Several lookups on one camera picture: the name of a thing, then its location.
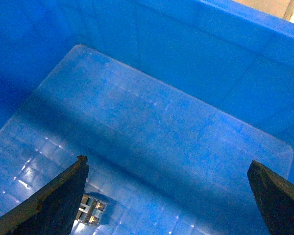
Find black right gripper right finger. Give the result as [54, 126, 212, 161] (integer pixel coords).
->
[247, 160, 294, 235]

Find yellow mushroom push button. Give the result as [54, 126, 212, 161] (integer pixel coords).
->
[75, 194, 108, 227]

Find large blue plastic crate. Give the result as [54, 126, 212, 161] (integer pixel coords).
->
[0, 0, 294, 235]

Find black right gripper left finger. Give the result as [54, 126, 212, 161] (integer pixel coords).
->
[0, 155, 89, 235]

